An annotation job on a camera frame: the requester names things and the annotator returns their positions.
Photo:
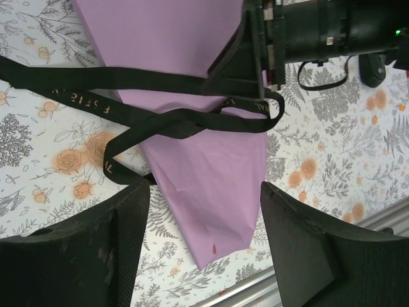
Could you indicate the black printed ribbon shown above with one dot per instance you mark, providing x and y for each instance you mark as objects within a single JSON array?
[{"x": 83, "y": 104}]

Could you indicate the pink and purple wrapping paper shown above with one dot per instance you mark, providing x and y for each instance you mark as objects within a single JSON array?
[{"x": 207, "y": 176}]

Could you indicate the black computer mouse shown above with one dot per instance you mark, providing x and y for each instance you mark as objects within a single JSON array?
[{"x": 374, "y": 72}]

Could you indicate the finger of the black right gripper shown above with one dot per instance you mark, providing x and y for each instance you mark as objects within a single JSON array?
[{"x": 243, "y": 54}]

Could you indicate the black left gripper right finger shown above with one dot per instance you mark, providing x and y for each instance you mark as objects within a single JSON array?
[{"x": 319, "y": 265}]

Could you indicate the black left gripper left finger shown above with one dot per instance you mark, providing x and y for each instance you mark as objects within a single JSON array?
[{"x": 80, "y": 256}]

